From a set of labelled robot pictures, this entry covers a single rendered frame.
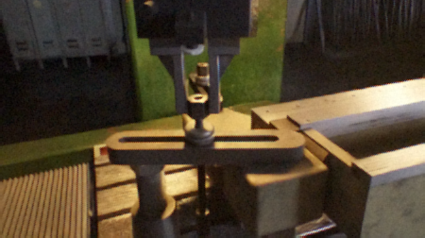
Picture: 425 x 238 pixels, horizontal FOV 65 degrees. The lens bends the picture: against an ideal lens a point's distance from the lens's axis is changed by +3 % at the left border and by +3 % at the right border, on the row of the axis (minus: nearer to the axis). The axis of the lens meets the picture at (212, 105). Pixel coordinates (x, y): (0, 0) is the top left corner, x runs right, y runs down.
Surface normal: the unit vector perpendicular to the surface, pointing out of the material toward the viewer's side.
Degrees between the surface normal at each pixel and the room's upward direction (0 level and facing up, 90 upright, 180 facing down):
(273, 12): 90
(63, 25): 90
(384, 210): 90
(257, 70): 90
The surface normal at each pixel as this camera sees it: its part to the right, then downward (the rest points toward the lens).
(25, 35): 0.20, 0.39
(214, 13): -0.04, 0.40
